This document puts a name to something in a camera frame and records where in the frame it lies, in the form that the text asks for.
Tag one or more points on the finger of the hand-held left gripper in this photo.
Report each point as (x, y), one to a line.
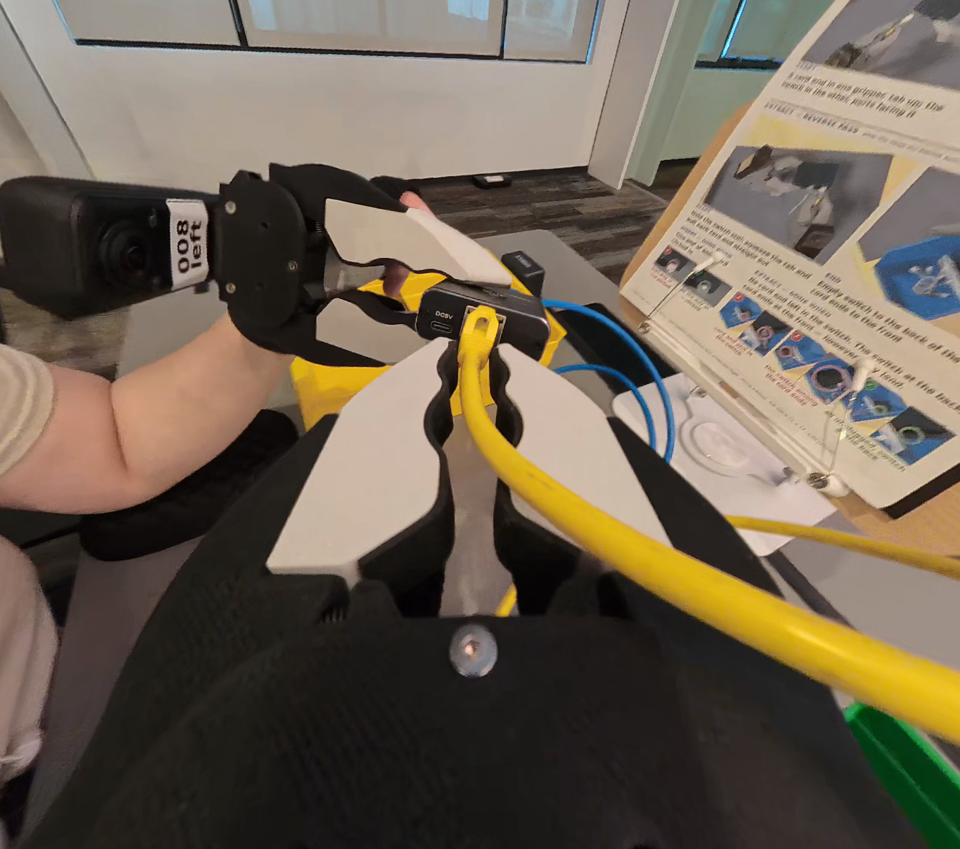
(375, 316)
(405, 238)

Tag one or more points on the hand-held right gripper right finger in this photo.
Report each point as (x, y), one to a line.
(570, 436)

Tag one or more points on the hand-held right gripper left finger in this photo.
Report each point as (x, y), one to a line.
(375, 474)

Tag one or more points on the black network switch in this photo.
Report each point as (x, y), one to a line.
(442, 324)

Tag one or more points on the yellow plastic bin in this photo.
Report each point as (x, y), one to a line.
(337, 384)

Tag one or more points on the green plastic bin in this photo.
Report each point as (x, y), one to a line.
(915, 789)

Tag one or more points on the person's left forearm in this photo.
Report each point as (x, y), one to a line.
(150, 414)

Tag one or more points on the black floor outlet box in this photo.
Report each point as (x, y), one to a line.
(493, 181)

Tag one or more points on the white stand base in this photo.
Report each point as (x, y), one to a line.
(675, 414)

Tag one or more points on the black power adapter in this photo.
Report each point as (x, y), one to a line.
(525, 268)

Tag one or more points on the black chair armrest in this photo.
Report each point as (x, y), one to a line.
(165, 511)

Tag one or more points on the printed instruction sheet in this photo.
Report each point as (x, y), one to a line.
(825, 226)

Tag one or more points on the instruction sheet on stand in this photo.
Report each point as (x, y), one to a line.
(930, 523)

